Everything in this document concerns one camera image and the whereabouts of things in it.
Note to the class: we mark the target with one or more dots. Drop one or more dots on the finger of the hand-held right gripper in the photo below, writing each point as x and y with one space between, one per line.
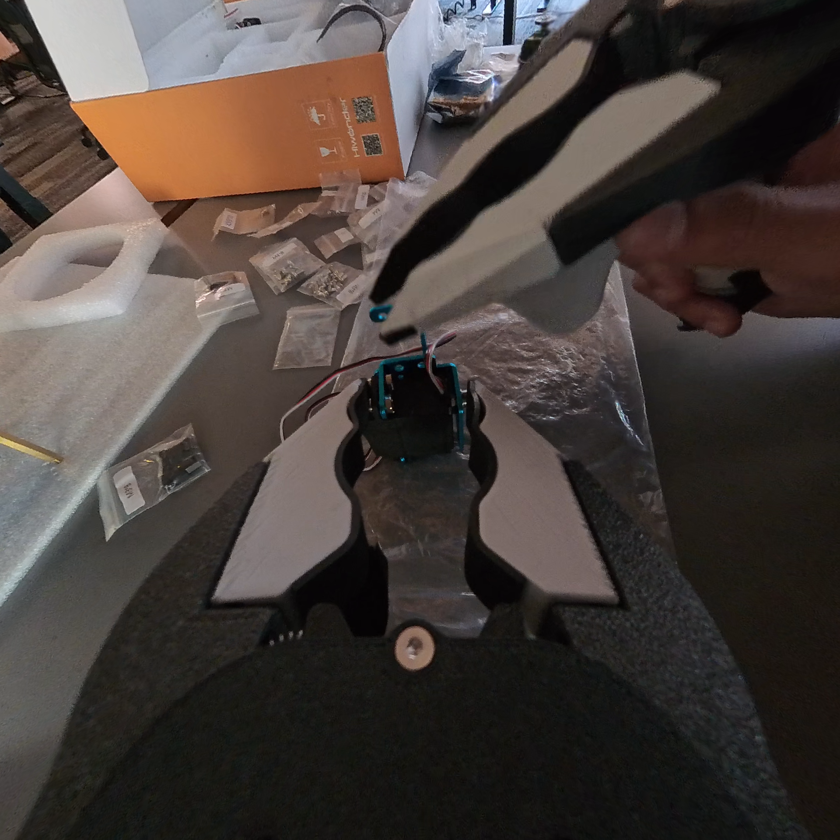
525 249
525 105

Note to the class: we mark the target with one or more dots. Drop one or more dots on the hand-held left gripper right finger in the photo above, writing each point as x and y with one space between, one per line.
544 525

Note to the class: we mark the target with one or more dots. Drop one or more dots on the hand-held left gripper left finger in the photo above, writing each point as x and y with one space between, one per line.
295 518

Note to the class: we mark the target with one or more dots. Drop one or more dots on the blue metal U bracket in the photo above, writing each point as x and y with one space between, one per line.
377 313

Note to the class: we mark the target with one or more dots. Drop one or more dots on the person's right hand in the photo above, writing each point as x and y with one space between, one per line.
774 243

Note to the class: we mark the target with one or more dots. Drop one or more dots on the dark packet of parts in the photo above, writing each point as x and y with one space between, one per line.
459 98

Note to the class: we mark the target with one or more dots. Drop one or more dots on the black table leg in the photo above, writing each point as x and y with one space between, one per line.
510 19

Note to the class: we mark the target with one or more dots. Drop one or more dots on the large clear plastic bag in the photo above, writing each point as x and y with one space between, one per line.
558 394

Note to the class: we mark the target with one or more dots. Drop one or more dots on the clear bag with black parts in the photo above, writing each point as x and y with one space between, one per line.
170 463

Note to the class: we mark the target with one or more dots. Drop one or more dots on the pile of small screw bags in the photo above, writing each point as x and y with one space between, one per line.
289 262

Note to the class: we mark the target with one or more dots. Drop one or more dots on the white foam sheet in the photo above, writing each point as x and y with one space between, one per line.
79 394

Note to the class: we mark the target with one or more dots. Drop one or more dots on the white foam box insert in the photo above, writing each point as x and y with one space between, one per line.
262 52

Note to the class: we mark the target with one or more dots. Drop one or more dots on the orange cardboard box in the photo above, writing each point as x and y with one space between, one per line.
216 131

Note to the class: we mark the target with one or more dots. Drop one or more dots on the white foam frame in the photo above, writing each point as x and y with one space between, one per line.
19 308

